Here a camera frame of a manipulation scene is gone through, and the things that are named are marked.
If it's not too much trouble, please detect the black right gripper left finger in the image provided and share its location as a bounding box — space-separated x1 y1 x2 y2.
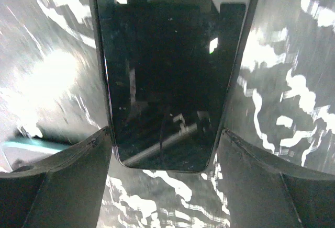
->
1 127 112 227

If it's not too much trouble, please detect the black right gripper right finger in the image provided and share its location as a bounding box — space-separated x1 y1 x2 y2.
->
218 129 334 227

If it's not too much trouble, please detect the black smartphone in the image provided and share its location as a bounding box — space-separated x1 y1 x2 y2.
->
92 0 258 173

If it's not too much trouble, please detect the black device at right edge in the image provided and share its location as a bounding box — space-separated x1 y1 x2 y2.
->
1 135 70 173

